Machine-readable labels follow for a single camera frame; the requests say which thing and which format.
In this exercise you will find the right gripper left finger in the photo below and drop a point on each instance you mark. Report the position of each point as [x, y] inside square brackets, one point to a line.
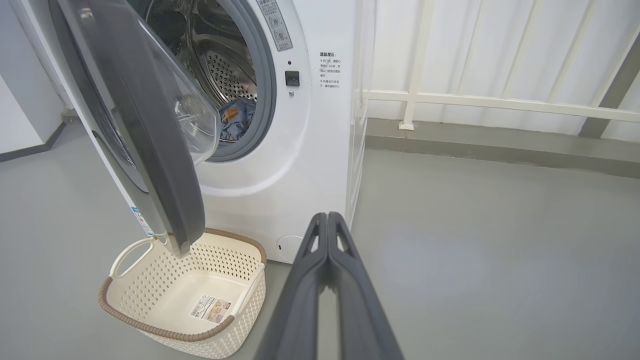
[295, 325]

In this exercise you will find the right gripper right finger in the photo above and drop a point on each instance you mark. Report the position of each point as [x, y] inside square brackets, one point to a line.
[360, 325]

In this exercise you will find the blue garment orange print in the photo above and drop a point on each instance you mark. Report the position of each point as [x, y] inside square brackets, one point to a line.
[240, 120]

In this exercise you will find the dark glass washing machine door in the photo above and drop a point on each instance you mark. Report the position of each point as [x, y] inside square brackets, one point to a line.
[150, 150]

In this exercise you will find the paper label inside basket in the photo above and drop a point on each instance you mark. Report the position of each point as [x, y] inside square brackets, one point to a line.
[210, 308]

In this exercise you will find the cream laundry basket brown rim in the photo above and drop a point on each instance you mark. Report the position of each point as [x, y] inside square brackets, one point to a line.
[150, 300]

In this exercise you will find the white washing machine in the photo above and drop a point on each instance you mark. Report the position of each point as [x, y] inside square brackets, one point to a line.
[310, 150]

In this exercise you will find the round filter cover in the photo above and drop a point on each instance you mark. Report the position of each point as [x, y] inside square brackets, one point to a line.
[287, 247]

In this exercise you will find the blue energy label sticker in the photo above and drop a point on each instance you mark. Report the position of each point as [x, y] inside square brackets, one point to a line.
[142, 222]

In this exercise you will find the white metal railing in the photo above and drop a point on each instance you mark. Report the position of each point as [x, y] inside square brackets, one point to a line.
[500, 103]

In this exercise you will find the grey instruction sticker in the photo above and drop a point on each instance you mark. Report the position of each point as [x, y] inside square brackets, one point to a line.
[275, 25]

